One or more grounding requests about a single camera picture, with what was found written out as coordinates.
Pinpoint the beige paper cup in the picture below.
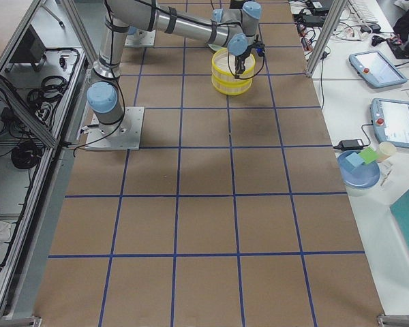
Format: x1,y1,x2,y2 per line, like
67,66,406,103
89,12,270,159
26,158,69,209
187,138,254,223
376,141,397,163

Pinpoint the yellow steamer top layer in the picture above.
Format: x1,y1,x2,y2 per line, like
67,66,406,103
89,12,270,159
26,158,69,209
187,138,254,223
211,48,256,82

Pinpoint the far teach pendant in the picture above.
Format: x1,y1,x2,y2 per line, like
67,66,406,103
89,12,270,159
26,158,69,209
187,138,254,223
348,50,408,88

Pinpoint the yellow steamer bottom layer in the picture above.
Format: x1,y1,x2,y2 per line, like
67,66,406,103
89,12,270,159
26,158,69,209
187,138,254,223
211,75,252,95

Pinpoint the blue plate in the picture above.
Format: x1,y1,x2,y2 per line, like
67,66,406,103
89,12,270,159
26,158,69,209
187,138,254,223
337,150,380,189

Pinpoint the light green plate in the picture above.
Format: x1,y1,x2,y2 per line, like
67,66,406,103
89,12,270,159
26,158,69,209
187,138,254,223
209,44,222,51

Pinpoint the green foam cube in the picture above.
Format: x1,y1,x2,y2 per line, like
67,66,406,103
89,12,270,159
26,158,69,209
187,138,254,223
358,147,378,165

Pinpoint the teach pendant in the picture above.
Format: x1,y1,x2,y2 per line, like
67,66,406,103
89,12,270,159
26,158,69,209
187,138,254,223
348,50,408,88
370,98,409,149

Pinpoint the black power adapter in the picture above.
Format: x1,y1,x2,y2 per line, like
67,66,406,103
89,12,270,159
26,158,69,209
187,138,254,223
333,139,365,151

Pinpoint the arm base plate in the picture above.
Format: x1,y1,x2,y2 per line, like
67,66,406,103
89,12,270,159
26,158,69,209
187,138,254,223
84,106,145,151

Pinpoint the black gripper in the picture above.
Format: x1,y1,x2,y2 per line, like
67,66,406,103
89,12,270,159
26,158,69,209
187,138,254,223
234,39,265,78

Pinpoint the near teach pendant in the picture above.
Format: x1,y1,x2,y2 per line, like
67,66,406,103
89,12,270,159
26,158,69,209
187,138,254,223
370,98,409,149

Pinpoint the aluminium frame post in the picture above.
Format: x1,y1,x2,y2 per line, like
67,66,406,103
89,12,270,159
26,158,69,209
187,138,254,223
305,0,347,78

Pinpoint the blue foam cube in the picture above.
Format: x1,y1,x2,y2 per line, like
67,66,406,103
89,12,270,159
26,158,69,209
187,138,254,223
344,152,364,170

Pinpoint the yellow steamer layer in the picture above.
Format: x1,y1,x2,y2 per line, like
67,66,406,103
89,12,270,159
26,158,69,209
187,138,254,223
211,48,256,82
211,75,252,95

